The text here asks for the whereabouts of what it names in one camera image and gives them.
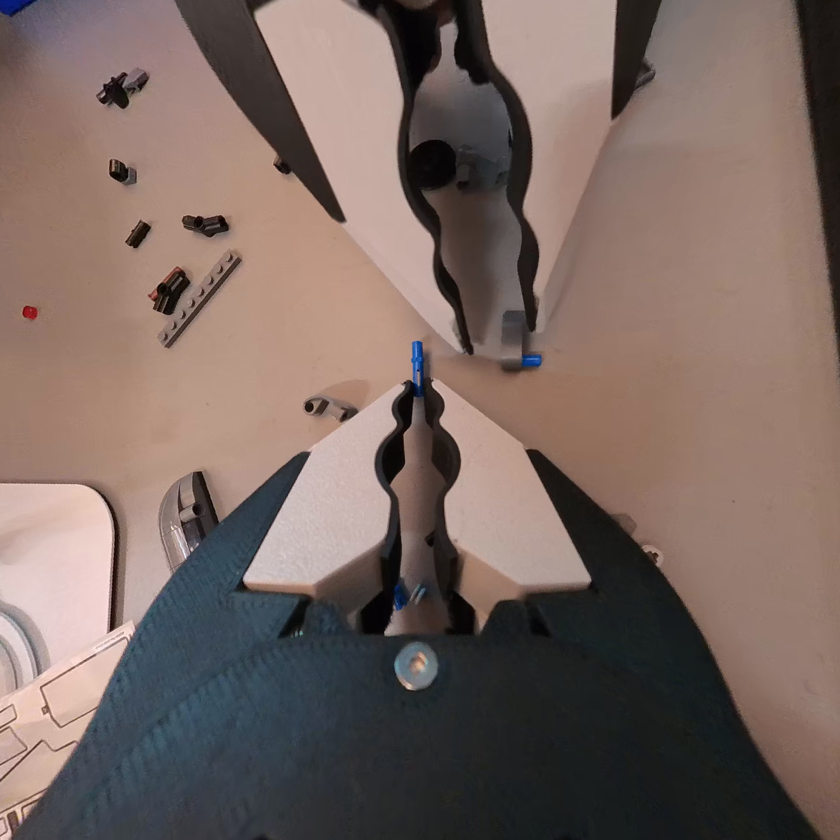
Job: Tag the small grey lego bracket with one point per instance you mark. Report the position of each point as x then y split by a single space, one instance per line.
418 592

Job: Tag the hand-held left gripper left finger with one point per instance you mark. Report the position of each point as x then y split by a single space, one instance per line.
315 525

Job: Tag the black and brown lego connector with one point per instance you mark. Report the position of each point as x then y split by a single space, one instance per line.
172 289

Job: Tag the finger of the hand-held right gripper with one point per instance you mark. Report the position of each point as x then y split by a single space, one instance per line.
564 131
341 131

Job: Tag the white sticker sheet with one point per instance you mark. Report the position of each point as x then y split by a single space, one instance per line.
52 715

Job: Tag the grey curved lego panel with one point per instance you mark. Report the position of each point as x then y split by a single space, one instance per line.
184 518

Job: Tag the light grey round lego bush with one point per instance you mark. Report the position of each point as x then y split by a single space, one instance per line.
653 554

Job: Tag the black lego clip piece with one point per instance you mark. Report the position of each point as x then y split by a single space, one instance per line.
118 88

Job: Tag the small grey lego beam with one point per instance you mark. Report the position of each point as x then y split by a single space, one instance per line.
512 341

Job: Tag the black round lego piece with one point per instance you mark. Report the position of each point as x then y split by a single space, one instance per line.
430 164

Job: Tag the short black lego connector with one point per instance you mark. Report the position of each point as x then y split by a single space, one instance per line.
138 234

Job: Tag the black angled lego connector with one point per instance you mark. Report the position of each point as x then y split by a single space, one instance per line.
205 224

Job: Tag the small black and grey lego piece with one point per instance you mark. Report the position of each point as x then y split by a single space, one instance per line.
121 170

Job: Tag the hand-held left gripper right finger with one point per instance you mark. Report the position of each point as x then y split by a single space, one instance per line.
518 525

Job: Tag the white magnifier stand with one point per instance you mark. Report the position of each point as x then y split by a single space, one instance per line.
52 544

